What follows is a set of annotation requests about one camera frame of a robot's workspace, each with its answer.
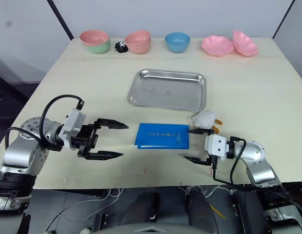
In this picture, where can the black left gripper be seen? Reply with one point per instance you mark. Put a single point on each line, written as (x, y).
(86, 139)

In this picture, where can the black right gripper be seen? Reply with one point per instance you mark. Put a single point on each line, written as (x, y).
(210, 131)

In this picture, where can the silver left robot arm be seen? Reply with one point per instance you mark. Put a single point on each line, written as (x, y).
(19, 151)

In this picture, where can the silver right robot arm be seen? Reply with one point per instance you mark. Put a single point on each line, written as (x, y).
(255, 151)

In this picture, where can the blue surgical instrument pack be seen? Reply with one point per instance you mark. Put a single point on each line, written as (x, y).
(163, 135)

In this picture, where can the rectangular metal tray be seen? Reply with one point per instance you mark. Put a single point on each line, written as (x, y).
(166, 91)

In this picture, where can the white duck plush toy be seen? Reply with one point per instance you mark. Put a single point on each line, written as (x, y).
(205, 119)

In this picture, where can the dark rounded shape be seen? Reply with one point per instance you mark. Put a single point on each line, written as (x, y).
(200, 209)

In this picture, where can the yellow pencil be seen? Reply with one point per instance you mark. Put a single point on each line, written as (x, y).
(217, 211)

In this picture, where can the green bowl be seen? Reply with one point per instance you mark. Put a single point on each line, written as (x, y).
(98, 48)

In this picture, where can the small black toy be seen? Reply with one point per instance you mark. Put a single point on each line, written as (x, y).
(121, 46)

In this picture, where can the pink bowl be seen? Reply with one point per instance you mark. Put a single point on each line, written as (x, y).
(137, 37)
(94, 37)
(139, 50)

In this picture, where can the pink flower-shaped plate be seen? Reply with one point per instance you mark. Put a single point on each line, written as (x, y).
(217, 46)
(246, 45)

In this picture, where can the blue bowl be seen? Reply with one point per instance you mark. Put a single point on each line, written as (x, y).
(177, 42)

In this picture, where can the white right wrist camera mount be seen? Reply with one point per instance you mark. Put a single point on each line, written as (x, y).
(216, 146)

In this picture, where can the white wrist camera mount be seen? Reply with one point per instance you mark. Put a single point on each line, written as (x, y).
(216, 146)
(74, 122)

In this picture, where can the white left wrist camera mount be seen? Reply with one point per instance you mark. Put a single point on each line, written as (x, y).
(74, 122)

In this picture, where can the black frame pole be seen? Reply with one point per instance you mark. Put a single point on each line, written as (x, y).
(283, 18)
(60, 19)

